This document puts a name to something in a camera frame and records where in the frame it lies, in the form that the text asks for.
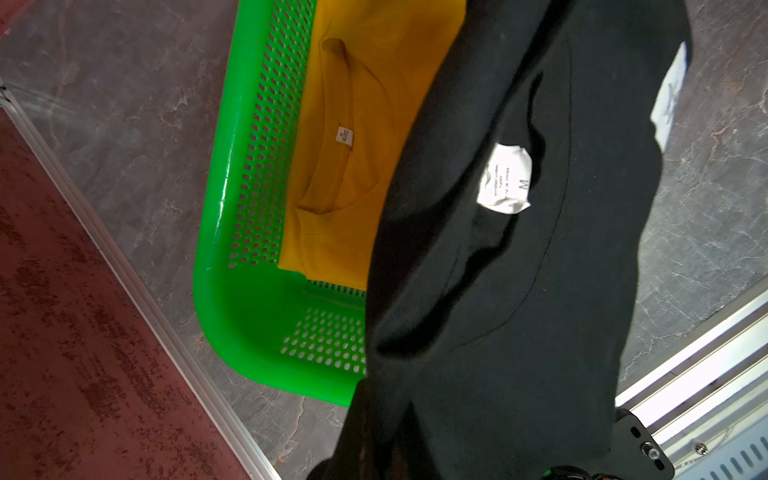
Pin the green plastic basket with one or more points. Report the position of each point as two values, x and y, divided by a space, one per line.
272 326

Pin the black t-shirt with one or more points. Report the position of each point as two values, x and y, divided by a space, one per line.
505 268

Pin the yellow t-shirt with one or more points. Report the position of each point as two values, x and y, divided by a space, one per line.
370 66

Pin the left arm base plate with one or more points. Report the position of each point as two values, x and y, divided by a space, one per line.
634 454

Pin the aluminium front rail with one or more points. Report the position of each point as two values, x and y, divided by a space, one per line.
705 404

